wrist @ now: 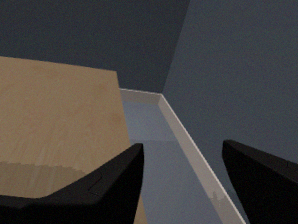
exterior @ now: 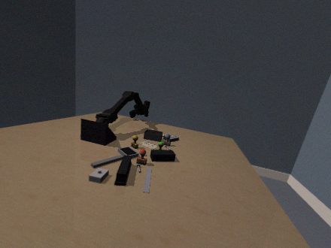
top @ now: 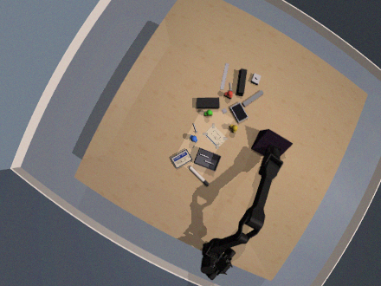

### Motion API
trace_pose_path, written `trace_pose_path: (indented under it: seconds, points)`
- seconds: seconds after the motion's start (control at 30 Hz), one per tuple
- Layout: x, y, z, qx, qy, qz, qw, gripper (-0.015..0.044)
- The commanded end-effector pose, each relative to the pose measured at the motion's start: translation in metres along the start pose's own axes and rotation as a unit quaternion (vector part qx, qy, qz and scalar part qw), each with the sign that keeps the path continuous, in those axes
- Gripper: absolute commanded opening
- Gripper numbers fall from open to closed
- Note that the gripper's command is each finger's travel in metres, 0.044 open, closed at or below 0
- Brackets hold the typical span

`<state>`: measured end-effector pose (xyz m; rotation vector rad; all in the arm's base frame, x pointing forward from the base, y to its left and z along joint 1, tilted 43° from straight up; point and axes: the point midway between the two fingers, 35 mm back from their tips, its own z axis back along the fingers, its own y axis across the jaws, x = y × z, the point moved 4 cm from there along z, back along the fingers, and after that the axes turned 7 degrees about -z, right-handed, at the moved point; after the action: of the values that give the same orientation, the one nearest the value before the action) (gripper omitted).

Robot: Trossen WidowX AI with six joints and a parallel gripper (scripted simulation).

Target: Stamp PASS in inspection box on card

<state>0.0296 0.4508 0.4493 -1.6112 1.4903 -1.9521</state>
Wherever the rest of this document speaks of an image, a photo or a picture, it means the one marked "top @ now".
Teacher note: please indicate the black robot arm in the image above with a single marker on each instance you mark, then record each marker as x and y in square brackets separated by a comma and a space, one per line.
[253, 217]

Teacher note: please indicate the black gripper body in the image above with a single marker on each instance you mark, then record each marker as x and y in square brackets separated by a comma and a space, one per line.
[228, 253]

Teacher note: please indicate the black rectangular bar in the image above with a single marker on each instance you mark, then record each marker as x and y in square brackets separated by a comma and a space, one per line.
[241, 82]

